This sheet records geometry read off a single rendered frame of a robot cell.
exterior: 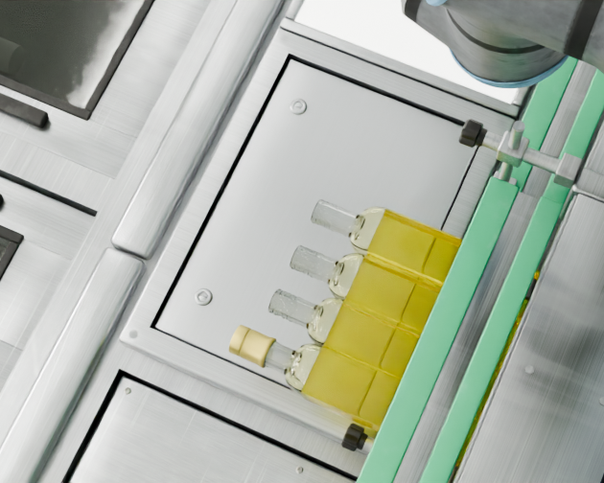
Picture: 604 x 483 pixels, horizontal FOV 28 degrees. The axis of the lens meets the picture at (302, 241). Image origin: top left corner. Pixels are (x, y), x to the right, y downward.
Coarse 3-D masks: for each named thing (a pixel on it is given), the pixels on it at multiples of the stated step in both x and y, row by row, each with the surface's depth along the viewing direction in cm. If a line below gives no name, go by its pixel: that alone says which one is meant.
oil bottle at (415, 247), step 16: (368, 208) 136; (384, 208) 136; (352, 224) 136; (368, 224) 135; (384, 224) 135; (400, 224) 135; (416, 224) 134; (352, 240) 136; (368, 240) 134; (384, 240) 134; (400, 240) 134; (416, 240) 134; (432, 240) 134; (448, 240) 134; (384, 256) 134; (400, 256) 133; (416, 256) 133; (432, 256) 133; (448, 256) 133; (416, 272) 134; (432, 272) 133; (448, 272) 132
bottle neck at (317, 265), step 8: (296, 248) 137; (304, 248) 137; (296, 256) 136; (304, 256) 136; (312, 256) 136; (320, 256) 136; (296, 264) 136; (304, 264) 136; (312, 264) 136; (320, 264) 136; (328, 264) 136; (304, 272) 137; (312, 272) 136; (320, 272) 136; (328, 272) 135; (320, 280) 137
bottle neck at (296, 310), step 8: (272, 296) 135; (280, 296) 135; (288, 296) 135; (272, 304) 135; (280, 304) 134; (288, 304) 134; (296, 304) 134; (304, 304) 134; (312, 304) 135; (272, 312) 135; (280, 312) 135; (288, 312) 134; (296, 312) 134; (304, 312) 134; (288, 320) 135; (296, 320) 134; (304, 320) 134
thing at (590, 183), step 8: (584, 168) 122; (576, 176) 122; (584, 176) 122; (592, 176) 122; (600, 176) 122; (576, 184) 122; (584, 184) 122; (592, 184) 122; (600, 184) 122; (576, 192) 122; (584, 192) 121; (592, 192) 121; (600, 192) 121; (568, 200) 125; (600, 200) 121; (560, 216) 130
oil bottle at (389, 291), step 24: (336, 264) 135; (360, 264) 134; (384, 264) 134; (336, 288) 134; (360, 288) 133; (384, 288) 133; (408, 288) 133; (432, 288) 133; (384, 312) 132; (408, 312) 132
